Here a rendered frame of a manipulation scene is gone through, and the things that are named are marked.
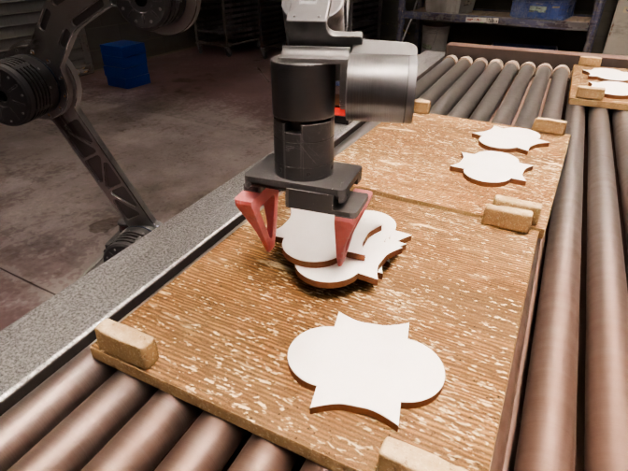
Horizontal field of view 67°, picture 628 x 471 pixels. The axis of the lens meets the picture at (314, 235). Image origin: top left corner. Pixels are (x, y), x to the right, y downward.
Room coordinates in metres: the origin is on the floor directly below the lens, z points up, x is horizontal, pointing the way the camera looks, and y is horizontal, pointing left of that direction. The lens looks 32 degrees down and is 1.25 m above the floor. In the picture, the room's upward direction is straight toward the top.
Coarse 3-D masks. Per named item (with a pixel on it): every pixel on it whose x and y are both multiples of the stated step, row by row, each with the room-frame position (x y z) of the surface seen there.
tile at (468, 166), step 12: (468, 156) 0.76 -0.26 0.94; (480, 156) 0.76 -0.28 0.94; (492, 156) 0.76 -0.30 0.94; (504, 156) 0.76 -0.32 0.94; (456, 168) 0.71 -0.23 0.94; (468, 168) 0.70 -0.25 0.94; (480, 168) 0.70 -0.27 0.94; (492, 168) 0.70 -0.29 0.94; (504, 168) 0.70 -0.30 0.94; (516, 168) 0.70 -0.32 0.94; (528, 168) 0.71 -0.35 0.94; (468, 180) 0.68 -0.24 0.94; (480, 180) 0.66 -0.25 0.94; (492, 180) 0.66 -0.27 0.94; (504, 180) 0.66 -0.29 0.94; (516, 180) 0.67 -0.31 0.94
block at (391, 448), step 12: (384, 444) 0.20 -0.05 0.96; (396, 444) 0.20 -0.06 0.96; (408, 444) 0.20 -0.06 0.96; (384, 456) 0.19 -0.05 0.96; (396, 456) 0.19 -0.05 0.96; (408, 456) 0.19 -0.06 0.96; (420, 456) 0.19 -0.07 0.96; (432, 456) 0.19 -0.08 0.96; (384, 468) 0.19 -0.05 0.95; (396, 468) 0.19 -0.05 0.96; (408, 468) 0.19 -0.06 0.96; (420, 468) 0.18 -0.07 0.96; (432, 468) 0.18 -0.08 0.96; (444, 468) 0.18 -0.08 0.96; (456, 468) 0.18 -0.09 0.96
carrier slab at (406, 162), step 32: (384, 128) 0.92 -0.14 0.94; (416, 128) 0.92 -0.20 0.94; (448, 128) 0.92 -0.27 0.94; (480, 128) 0.92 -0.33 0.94; (352, 160) 0.76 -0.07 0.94; (384, 160) 0.76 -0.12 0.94; (416, 160) 0.76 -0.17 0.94; (448, 160) 0.76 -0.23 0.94; (544, 160) 0.76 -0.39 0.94; (384, 192) 0.64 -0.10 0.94; (416, 192) 0.64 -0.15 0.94; (448, 192) 0.64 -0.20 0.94; (480, 192) 0.64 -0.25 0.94; (512, 192) 0.64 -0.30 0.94; (544, 192) 0.64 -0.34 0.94; (544, 224) 0.54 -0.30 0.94
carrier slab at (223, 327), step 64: (256, 256) 0.47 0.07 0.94; (448, 256) 0.47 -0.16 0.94; (512, 256) 0.47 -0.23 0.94; (128, 320) 0.36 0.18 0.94; (192, 320) 0.36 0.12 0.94; (256, 320) 0.36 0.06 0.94; (320, 320) 0.36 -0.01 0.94; (384, 320) 0.36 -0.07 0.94; (448, 320) 0.36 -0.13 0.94; (512, 320) 0.36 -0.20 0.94; (192, 384) 0.28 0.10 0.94; (256, 384) 0.28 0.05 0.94; (448, 384) 0.28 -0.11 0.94; (320, 448) 0.22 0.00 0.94; (448, 448) 0.22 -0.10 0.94
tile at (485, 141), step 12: (480, 132) 0.88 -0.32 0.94; (492, 132) 0.88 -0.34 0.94; (504, 132) 0.88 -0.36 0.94; (516, 132) 0.88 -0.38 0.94; (528, 132) 0.88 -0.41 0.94; (480, 144) 0.82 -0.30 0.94; (492, 144) 0.81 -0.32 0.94; (504, 144) 0.81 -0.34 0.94; (516, 144) 0.81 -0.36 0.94; (528, 144) 0.81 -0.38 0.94; (540, 144) 0.82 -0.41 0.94
